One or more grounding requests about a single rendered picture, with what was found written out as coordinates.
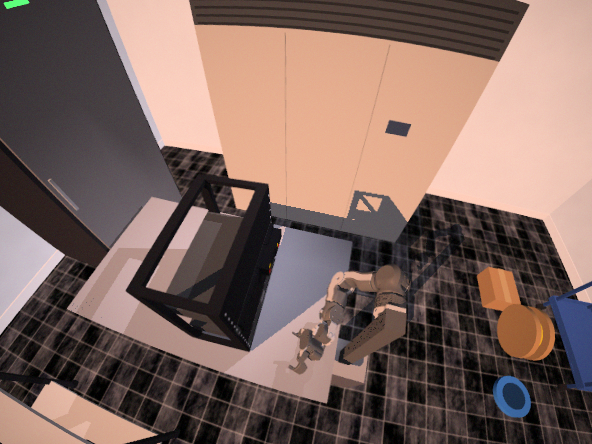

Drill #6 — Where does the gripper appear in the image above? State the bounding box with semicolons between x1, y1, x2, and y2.
288;328;326;375

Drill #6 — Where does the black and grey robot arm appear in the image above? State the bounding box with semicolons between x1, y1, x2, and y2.
312;263;411;346

